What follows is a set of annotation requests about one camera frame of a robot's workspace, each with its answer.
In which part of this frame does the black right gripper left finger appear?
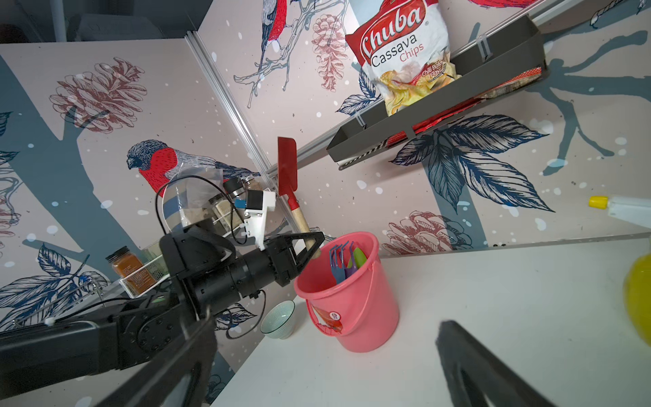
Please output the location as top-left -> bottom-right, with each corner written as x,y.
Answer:
98,316 -> 217,406

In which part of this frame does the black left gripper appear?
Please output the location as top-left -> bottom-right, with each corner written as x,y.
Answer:
231,232 -> 325,297

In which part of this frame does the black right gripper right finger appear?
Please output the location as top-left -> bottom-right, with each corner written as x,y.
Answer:
436,321 -> 552,406

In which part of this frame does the blue hand fork yellow handle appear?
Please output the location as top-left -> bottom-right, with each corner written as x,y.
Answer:
329,244 -> 348,285

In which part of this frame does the purple rake pink handle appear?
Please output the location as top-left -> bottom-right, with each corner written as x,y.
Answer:
344,243 -> 358,279

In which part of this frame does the green trowel yellow handle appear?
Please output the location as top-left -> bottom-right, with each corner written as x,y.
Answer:
352,247 -> 367,270

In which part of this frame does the red shovel wooden handle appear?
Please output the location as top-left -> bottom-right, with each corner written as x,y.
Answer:
277,137 -> 310,233

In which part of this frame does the yellow spray bottle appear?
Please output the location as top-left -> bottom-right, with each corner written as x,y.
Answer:
588,196 -> 650,345

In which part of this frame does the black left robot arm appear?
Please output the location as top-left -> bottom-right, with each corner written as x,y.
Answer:
1,221 -> 325,406

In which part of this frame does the small green ceramic bowl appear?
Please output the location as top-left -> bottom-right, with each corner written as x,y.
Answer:
260,300 -> 297,340

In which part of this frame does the pink plastic bucket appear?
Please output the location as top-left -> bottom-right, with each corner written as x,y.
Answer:
294,232 -> 399,353

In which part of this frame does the beige spice bottle front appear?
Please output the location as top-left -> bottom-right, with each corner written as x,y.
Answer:
209,193 -> 242,233

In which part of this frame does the orange spice jar black lid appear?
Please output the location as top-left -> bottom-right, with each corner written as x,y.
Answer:
106,246 -> 156,297

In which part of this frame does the red cassava chips bag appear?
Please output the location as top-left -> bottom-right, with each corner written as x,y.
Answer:
345,0 -> 459,116

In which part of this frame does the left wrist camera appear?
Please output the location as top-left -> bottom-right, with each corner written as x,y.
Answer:
235,190 -> 276,251

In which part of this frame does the white wire wall shelf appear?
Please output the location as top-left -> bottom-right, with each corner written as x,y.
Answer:
106,220 -> 232,298

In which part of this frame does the black wire wall basket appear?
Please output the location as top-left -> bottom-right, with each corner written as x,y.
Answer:
327,15 -> 545,170

